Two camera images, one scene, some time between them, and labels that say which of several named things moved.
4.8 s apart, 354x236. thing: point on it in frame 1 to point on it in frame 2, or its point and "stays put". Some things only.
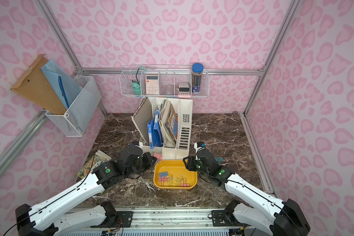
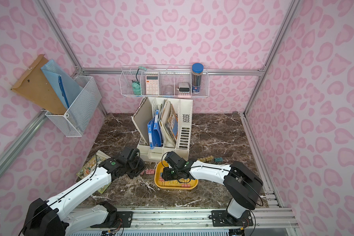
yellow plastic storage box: [173, 174] stays put
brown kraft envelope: [34, 87] stays put
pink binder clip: [158, 156] to [149, 171]
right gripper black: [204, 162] to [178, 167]
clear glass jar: [169, 90] stays put
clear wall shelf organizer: [170, 81] stays put
